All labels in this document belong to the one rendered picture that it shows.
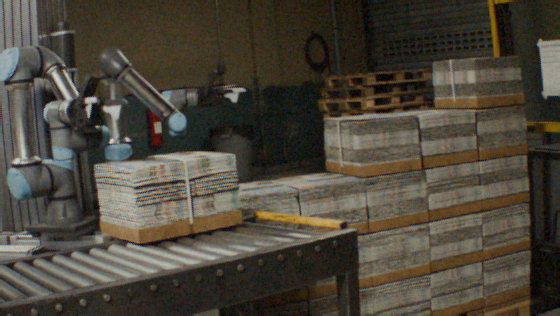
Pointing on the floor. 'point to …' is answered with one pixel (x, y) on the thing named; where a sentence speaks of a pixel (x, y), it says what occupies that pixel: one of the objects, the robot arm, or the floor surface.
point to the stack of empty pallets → (372, 93)
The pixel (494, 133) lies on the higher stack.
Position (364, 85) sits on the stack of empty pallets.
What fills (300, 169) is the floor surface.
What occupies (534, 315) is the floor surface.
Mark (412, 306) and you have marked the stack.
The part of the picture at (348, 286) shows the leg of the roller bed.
